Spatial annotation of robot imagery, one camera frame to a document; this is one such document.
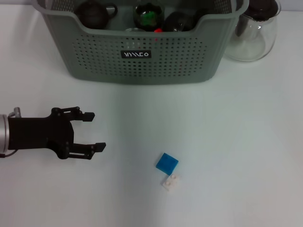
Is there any white two-stud plate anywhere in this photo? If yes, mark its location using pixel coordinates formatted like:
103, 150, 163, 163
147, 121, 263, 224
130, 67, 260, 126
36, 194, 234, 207
160, 174, 182, 193

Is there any grey-green perforated storage bin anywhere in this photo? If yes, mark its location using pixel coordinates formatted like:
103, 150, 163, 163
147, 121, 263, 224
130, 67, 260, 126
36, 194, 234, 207
35, 0, 249, 85

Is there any glass carafe with black lid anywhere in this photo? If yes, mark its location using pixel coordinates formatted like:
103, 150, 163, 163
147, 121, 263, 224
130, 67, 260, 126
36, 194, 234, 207
222, 0, 281, 62

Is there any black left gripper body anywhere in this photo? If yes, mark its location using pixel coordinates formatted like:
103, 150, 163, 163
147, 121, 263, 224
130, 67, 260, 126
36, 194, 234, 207
8, 107, 75, 160

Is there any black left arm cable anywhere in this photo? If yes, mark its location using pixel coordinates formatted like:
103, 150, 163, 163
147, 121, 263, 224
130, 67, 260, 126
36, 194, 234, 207
0, 148, 18, 158

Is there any black clay teapot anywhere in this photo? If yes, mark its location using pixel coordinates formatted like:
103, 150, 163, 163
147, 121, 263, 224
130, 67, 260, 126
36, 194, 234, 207
75, 0, 118, 30

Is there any blue square toy plate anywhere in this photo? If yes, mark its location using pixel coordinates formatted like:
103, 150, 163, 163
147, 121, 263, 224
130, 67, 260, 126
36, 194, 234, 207
155, 152, 179, 176

